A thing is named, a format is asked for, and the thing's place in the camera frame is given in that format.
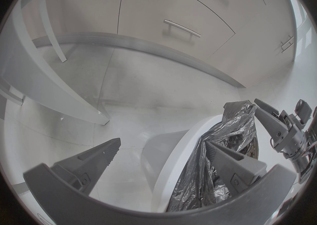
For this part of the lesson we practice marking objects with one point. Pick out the black plastic bag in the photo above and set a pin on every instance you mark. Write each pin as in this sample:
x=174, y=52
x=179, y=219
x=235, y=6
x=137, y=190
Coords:
x=198, y=169

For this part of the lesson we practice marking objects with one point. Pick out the beige cabinet with drawers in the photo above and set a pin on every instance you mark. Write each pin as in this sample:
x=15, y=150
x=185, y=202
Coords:
x=173, y=0

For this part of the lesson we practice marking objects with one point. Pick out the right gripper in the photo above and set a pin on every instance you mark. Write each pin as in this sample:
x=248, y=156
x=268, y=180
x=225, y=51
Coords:
x=296, y=142

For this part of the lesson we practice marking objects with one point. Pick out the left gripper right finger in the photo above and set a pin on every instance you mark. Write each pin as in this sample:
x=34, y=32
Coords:
x=237, y=172

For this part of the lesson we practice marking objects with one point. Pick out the grey padded white chair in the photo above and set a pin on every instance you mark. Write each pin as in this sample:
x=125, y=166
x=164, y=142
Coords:
x=37, y=70

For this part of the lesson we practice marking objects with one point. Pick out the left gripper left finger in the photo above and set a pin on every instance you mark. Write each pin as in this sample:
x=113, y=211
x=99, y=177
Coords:
x=91, y=167

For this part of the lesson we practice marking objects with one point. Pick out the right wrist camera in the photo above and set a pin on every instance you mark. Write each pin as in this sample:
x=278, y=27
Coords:
x=303, y=110

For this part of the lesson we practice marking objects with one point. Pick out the white trash bin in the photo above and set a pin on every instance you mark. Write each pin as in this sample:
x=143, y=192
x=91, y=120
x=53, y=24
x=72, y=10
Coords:
x=170, y=167

